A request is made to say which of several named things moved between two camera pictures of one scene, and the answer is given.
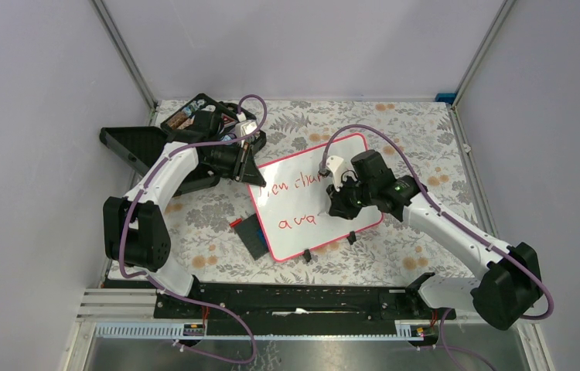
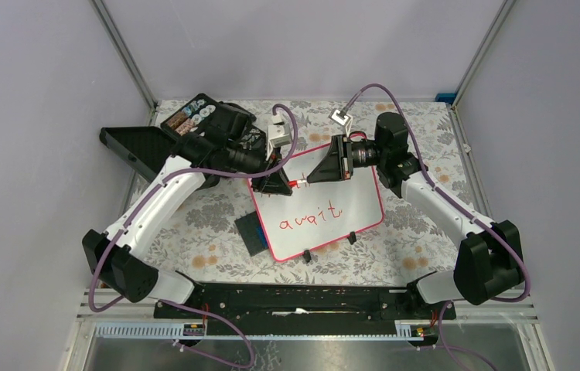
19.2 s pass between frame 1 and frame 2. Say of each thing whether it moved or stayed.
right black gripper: moved
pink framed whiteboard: stayed
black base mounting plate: stayed
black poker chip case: stayed
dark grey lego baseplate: stayed
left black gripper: moved
